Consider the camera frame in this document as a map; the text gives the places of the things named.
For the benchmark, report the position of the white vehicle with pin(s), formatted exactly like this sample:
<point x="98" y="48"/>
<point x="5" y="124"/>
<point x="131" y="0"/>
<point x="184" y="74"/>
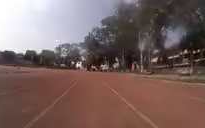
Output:
<point x="104" y="67"/>

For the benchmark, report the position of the red track ground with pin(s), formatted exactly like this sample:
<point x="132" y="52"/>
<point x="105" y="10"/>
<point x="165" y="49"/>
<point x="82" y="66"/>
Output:
<point x="90" y="103"/>

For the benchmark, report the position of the row of trees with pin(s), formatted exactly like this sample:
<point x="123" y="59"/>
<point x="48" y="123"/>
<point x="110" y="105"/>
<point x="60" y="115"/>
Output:
<point x="130" y="33"/>

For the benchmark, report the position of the grass strip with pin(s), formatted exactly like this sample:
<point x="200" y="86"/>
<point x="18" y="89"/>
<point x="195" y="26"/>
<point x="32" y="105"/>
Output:
<point x="176" y="78"/>

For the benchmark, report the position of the row of low buildings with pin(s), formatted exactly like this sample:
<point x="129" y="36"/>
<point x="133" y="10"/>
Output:
<point x="10" y="56"/>

